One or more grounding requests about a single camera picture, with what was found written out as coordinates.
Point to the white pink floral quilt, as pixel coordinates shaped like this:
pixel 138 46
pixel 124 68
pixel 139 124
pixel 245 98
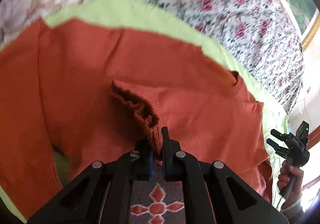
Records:
pixel 258 33

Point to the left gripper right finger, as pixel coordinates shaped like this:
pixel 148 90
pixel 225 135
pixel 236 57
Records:
pixel 212 192

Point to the rust red knit sweater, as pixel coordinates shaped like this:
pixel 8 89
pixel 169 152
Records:
pixel 141 108

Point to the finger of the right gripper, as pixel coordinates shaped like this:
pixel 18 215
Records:
pixel 281 151
pixel 282 137

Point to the gold framed landscape painting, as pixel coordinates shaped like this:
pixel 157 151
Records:
pixel 307 19

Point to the light green bed sheet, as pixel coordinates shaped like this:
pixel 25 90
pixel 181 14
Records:
pixel 155 16

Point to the dark red sleeve forearm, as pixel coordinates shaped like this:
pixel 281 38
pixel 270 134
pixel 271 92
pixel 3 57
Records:
pixel 294 212

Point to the wooden window frame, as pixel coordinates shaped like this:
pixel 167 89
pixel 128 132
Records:
pixel 312 168

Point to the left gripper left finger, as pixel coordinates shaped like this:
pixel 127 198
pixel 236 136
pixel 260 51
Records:
pixel 102 192

